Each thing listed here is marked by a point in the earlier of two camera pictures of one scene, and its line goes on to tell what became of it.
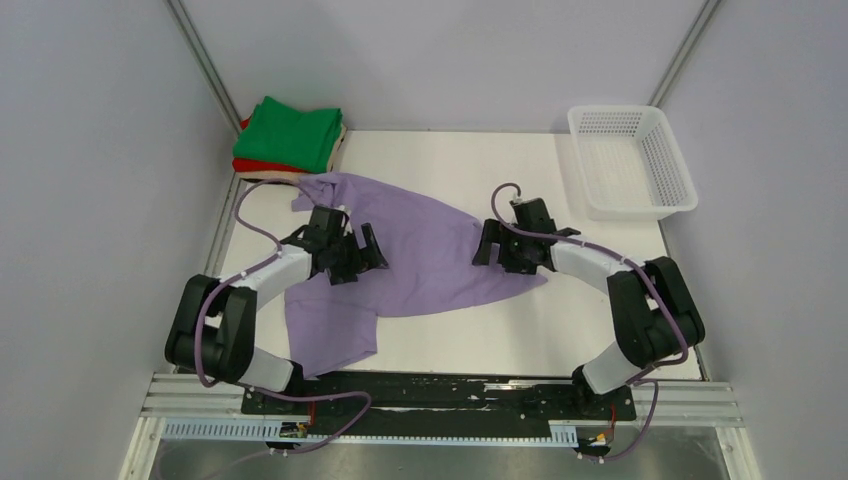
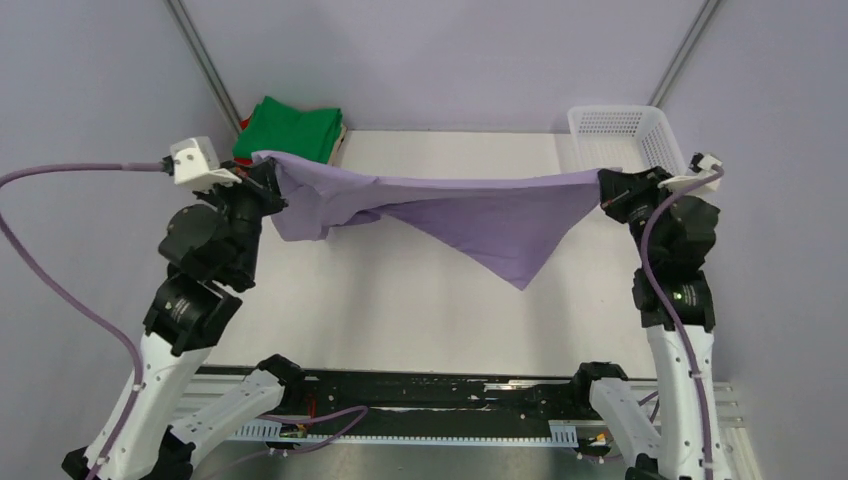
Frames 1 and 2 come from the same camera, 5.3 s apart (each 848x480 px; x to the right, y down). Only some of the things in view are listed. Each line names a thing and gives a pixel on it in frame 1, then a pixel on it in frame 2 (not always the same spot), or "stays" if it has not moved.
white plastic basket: x=631 y=165 stays
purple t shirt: x=429 y=256 to x=503 y=225
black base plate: x=436 y=402 stays
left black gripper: x=363 y=259 to x=260 y=180
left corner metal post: x=204 y=62 stays
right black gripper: x=495 y=233 to x=620 y=188
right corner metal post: x=660 y=94 stays
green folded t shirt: x=279 y=135 stays
